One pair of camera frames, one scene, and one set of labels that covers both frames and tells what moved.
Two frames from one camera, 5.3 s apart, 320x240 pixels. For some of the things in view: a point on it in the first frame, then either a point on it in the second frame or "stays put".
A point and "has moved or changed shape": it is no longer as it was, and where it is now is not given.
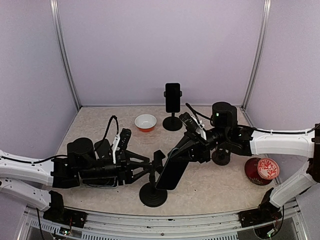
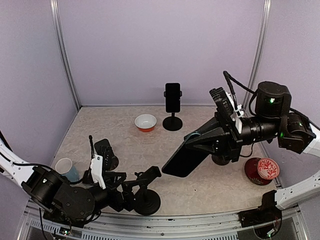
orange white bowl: (145, 122) stays put
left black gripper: (123, 173) → (117, 203)
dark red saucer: (251, 169) stays put
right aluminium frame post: (257, 65) stays put
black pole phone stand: (172, 123) stays put
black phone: (172, 172) has moved or changed shape
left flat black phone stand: (103, 149) stays put
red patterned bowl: (268, 168) stays put
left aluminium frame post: (58, 25) stays put
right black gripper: (200, 150) → (227, 138)
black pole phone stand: (149, 195) → (147, 201)
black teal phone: (173, 97) stays put
